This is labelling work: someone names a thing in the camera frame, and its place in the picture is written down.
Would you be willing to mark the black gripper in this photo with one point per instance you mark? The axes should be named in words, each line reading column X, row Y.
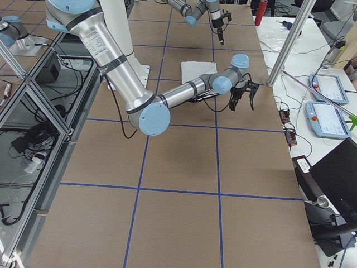
column 217, row 23
column 239, row 91

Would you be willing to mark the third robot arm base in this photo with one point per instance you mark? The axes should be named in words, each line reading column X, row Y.
column 15, row 36

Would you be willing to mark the metal reacher grabber tool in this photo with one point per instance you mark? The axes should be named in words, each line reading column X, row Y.
column 350, row 115

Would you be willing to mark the black box with label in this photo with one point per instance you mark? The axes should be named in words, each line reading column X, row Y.
column 306, row 182

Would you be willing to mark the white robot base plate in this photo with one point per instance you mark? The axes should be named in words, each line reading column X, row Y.
column 116, row 19

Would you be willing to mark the red bottle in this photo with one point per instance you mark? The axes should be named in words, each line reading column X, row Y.
column 260, row 12

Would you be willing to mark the black power box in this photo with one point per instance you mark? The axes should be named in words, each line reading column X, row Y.
column 50, row 71

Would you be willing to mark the orange circuit board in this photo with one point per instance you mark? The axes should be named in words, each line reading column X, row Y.
column 288, row 128

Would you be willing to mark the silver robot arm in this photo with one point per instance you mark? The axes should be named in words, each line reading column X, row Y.
column 102, row 26
column 193, row 14

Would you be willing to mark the aluminium frame structure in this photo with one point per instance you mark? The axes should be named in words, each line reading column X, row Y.
column 40, row 124

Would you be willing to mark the black monitor stand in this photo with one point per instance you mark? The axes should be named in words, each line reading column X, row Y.
column 331, row 232

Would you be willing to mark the grey cartoon print t-shirt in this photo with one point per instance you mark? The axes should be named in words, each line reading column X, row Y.
column 193, row 69

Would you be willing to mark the upper blue teach pendant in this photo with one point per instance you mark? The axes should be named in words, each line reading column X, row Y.
column 329, row 86

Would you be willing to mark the black laptop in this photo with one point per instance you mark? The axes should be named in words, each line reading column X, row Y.
column 335, row 174

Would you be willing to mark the blue teach pendant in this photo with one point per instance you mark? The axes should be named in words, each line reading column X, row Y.
column 329, row 86
column 326, row 121

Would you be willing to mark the lower blue teach pendant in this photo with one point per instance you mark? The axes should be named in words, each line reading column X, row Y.
column 326, row 121

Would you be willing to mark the clear plastic bag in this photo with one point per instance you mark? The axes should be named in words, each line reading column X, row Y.
column 275, row 39

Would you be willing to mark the aluminium frame post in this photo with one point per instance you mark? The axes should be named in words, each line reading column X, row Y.
column 290, row 40

